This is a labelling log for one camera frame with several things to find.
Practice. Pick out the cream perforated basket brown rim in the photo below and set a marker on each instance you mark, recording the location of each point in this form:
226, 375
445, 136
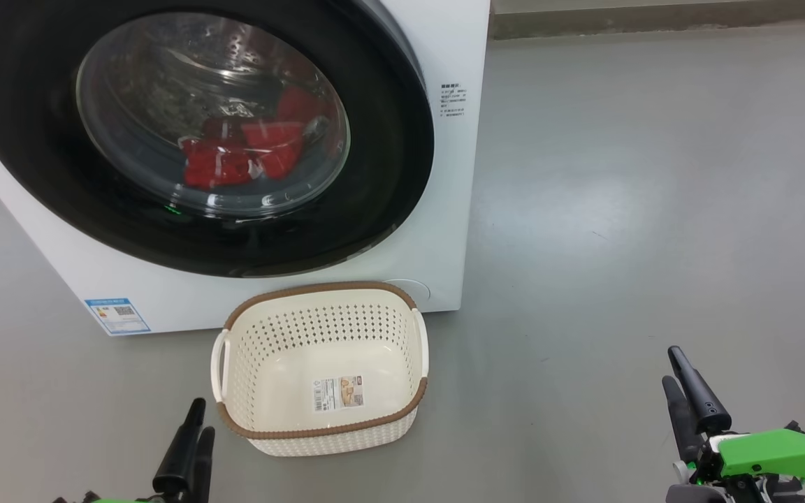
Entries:
284, 377

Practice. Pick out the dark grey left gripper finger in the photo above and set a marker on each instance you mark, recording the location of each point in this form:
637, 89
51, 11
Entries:
177, 461
203, 468

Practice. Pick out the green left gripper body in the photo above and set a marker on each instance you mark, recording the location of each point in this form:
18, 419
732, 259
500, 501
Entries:
123, 500

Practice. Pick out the stainless steel washing machine drum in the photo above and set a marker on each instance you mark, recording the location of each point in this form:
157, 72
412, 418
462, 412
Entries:
165, 70

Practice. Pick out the red garment with white stripe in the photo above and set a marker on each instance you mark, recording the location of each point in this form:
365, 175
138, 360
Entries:
214, 164

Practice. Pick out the small printed text label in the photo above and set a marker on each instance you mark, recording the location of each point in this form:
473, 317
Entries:
453, 99

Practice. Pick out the blue energy label sticker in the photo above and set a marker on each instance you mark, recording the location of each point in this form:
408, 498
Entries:
117, 316

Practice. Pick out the round white filter cover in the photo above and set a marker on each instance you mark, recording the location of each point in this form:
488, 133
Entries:
413, 290

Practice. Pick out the white front-load washing machine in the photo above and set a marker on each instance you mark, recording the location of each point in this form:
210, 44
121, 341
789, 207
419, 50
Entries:
444, 209

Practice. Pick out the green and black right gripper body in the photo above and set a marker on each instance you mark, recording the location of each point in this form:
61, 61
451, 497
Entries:
773, 454

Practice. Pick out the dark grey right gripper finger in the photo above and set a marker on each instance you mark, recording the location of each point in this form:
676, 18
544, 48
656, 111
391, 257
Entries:
703, 402
683, 426

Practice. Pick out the paper product label sticker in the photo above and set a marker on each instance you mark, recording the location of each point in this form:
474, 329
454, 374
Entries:
338, 393

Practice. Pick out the dark washing machine door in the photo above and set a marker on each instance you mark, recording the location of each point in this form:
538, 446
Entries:
25, 140

